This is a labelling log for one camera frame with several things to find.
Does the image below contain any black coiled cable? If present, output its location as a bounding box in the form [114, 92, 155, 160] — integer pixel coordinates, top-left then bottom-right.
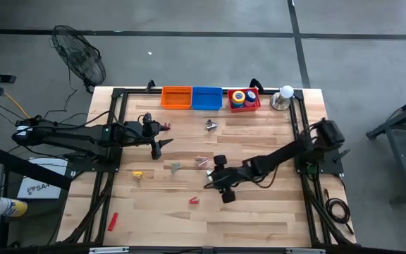
[324, 188, 355, 236]

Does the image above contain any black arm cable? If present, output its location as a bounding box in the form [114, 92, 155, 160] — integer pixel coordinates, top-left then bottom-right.
[204, 164, 278, 191]
[16, 110, 144, 132]

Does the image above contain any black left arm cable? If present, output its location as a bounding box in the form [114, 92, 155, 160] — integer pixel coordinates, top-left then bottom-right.
[16, 110, 144, 132]

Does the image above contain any white printed box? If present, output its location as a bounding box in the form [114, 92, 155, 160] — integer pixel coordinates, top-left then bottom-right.
[16, 157, 69, 200]

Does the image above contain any yellow tape roll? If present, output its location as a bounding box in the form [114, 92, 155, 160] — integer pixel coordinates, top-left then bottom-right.
[232, 90, 247, 104]

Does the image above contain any black metal table frame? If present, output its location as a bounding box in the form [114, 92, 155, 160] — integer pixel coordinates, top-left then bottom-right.
[56, 86, 357, 254]

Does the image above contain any orange plastic basket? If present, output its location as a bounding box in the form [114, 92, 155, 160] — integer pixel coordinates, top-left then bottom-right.
[160, 85, 193, 110]

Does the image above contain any blue plastic basket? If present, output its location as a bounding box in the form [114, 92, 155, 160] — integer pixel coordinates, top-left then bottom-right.
[191, 86, 224, 111]

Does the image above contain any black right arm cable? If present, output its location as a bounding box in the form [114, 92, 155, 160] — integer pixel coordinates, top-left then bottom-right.
[204, 164, 278, 191]

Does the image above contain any yellow cable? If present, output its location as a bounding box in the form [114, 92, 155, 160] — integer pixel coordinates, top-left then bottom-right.
[0, 73, 31, 121]

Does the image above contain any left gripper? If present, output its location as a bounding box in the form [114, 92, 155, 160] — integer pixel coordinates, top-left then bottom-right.
[132, 112, 174, 161]

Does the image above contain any grey metal side table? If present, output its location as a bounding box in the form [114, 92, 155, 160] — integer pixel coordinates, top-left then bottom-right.
[365, 90, 406, 206]

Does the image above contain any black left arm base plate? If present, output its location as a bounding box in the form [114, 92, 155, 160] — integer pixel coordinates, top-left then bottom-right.
[69, 157, 121, 174]

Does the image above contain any yellow and white spray can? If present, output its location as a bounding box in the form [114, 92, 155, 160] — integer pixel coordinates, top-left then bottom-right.
[0, 197, 28, 218]

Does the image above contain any silver metal bracket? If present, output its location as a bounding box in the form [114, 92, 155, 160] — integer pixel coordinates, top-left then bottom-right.
[89, 246, 130, 254]
[286, 248, 326, 254]

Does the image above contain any black diagonal bar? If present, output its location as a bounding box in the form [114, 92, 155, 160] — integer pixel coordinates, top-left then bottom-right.
[0, 145, 74, 191]

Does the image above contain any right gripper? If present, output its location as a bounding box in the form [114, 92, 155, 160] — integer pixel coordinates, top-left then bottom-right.
[209, 154, 247, 205]

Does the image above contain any red plastic basket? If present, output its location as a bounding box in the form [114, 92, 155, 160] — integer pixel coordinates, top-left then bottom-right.
[227, 87, 262, 114]

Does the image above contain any black floor fan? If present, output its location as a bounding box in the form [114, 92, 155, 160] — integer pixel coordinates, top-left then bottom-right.
[50, 24, 107, 93]

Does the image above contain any white bulb brass table lamp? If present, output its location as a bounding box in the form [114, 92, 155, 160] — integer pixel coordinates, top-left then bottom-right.
[270, 85, 295, 111]

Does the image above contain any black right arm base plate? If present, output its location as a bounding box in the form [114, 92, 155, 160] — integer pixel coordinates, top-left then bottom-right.
[293, 146, 345, 175]

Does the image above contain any black fan cable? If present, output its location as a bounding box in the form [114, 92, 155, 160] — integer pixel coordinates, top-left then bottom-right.
[42, 68, 90, 126]

